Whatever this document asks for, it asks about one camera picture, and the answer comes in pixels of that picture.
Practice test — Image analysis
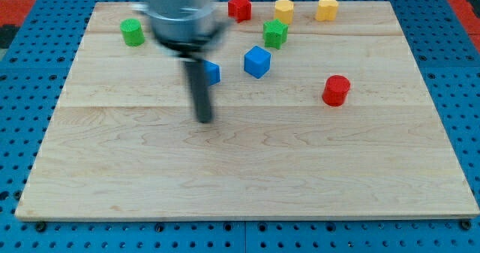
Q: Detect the red star block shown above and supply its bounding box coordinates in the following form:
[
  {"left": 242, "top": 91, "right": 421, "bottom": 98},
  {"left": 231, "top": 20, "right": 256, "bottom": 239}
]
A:
[{"left": 227, "top": 0, "right": 252, "bottom": 23}]

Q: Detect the green cylinder block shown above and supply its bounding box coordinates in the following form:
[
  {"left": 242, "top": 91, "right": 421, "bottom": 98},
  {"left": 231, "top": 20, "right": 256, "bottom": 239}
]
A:
[{"left": 120, "top": 18, "right": 145, "bottom": 47}]

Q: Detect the blue block behind rod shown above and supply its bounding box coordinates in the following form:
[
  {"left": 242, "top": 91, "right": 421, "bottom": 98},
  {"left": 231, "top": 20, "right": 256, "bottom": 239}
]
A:
[{"left": 204, "top": 61, "right": 221, "bottom": 86}]

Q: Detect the yellow heart block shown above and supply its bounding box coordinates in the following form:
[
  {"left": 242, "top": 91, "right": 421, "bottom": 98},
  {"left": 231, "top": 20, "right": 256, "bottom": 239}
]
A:
[{"left": 315, "top": 0, "right": 339, "bottom": 22}]

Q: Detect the green star block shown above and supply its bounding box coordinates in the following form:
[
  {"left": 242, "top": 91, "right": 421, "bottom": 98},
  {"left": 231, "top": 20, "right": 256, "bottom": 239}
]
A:
[{"left": 262, "top": 19, "right": 289, "bottom": 50}]

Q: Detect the yellow hexagon block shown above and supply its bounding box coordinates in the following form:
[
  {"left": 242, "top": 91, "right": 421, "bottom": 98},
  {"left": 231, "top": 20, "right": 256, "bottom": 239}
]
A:
[{"left": 274, "top": 0, "right": 294, "bottom": 25}]

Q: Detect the red cylinder block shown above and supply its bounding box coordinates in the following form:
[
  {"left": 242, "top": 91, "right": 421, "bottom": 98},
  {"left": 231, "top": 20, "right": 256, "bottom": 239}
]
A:
[{"left": 322, "top": 75, "right": 351, "bottom": 107}]

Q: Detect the blue cube block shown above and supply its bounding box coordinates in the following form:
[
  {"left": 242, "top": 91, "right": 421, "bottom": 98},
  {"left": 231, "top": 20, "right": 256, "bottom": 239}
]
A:
[{"left": 244, "top": 46, "right": 272, "bottom": 79}]

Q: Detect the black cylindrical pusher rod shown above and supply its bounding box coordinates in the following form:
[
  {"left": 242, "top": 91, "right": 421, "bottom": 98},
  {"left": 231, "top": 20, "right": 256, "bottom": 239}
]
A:
[{"left": 183, "top": 57, "right": 213, "bottom": 123}]

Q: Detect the light wooden board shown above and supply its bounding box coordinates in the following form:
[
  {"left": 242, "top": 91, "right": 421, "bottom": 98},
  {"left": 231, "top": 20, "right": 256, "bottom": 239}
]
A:
[{"left": 16, "top": 2, "right": 479, "bottom": 221}]

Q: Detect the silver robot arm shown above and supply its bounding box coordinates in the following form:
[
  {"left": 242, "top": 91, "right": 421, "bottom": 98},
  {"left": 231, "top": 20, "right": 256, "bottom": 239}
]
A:
[{"left": 139, "top": 0, "right": 232, "bottom": 123}]

